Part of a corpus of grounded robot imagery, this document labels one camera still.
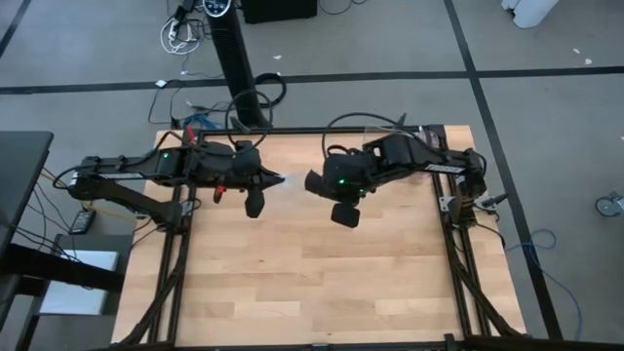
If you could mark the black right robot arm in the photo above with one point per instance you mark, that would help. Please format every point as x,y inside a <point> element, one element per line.
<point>439,163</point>

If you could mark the black desk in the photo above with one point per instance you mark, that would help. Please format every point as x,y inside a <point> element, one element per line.
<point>19,166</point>

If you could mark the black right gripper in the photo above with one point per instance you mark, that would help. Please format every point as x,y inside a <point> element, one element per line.
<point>348,180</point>

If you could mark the black tower fan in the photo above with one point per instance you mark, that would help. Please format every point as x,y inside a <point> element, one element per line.
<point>229,44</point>

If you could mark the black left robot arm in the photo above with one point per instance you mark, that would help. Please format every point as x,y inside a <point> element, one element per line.
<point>127,168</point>

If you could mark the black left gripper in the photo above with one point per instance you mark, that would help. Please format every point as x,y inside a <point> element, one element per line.
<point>214,168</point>

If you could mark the black aluminium table frame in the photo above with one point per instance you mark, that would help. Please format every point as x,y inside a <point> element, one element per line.
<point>302,130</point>

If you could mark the white object on floor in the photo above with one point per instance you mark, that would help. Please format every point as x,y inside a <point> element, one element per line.
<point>531,12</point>

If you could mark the grey and white cabinet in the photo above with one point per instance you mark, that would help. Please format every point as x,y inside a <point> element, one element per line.
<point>78,297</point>

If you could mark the black box on floor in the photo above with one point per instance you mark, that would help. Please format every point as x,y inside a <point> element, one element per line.
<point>278,10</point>

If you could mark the clear plastic bag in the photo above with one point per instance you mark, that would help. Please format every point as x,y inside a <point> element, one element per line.
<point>292,180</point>

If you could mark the white plug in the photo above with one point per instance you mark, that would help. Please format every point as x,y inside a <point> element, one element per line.
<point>161,83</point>

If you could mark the black power adapter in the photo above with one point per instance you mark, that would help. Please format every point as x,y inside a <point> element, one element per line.
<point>83,222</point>

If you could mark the grey caster wheel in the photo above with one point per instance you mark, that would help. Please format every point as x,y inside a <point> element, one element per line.
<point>607,206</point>

